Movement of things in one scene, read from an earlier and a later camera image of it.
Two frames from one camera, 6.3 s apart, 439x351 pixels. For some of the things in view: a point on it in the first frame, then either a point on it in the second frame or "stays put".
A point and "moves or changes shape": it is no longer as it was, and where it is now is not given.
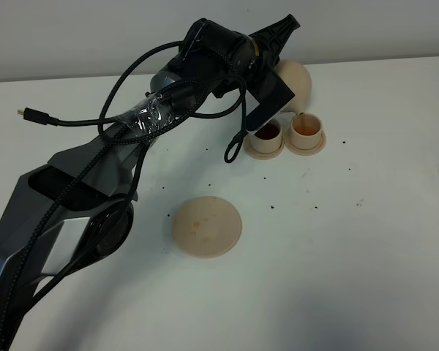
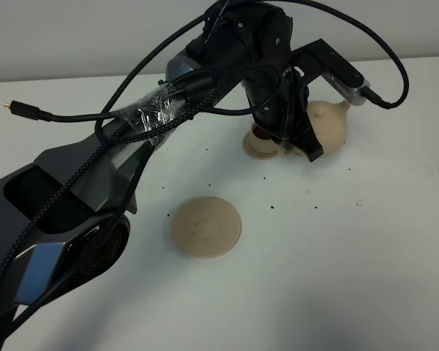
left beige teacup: [268, 139] stays put
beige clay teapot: [297, 78] moves or changes shape
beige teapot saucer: [206, 227] stays put
